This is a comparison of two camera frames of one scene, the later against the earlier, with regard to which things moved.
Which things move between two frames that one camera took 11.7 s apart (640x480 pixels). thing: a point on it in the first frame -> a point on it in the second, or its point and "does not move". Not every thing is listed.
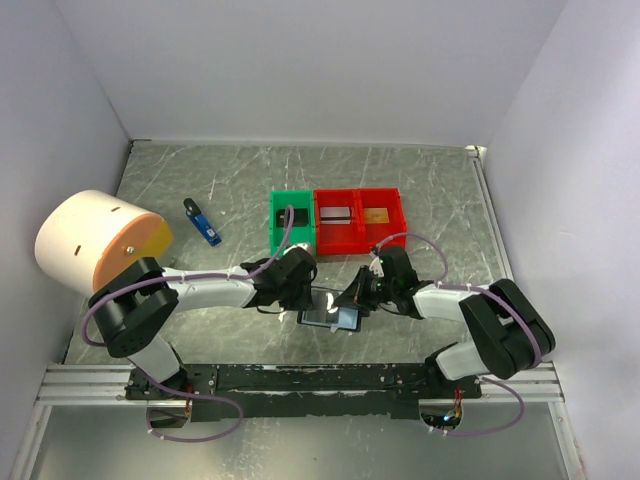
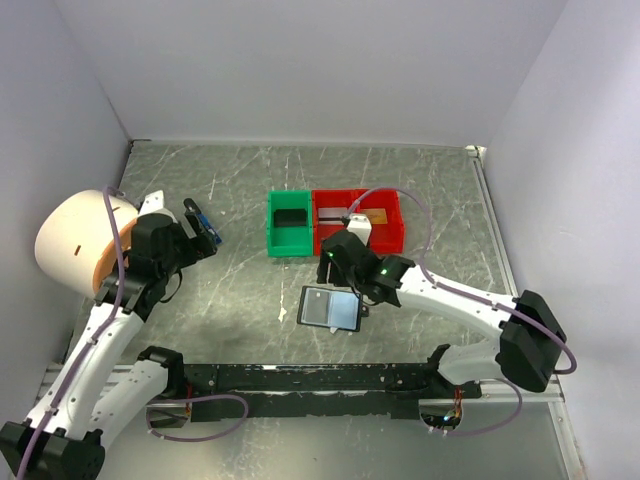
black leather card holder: [326, 313] does not move
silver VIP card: [335, 215] does not move
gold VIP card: [376, 215] does not move
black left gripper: [304, 301] -> [201, 245]
